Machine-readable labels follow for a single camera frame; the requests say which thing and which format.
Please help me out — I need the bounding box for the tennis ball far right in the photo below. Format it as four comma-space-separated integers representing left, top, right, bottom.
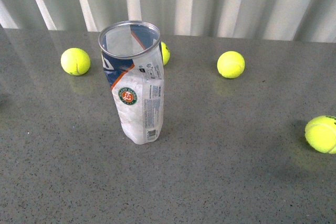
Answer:
217, 51, 245, 79

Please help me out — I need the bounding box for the tennis ball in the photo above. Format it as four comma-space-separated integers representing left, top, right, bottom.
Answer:
60, 48, 91, 76
305, 115, 335, 154
161, 41, 170, 66
217, 51, 245, 79

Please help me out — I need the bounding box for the tennis ball centre right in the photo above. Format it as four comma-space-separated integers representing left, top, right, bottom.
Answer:
161, 41, 170, 66

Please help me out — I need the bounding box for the tennis ball centre left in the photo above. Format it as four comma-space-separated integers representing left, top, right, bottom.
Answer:
60, 48, 91, 76

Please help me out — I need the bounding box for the clear tennis ball can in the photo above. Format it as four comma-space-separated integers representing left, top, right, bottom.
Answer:
98, 20, 164, 145

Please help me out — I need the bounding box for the tennis ball far left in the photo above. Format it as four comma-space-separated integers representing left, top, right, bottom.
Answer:
305, 115, 335, 154

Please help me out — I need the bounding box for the white pleated curtain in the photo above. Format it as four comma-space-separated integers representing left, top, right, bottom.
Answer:
1, 0, 335, 42

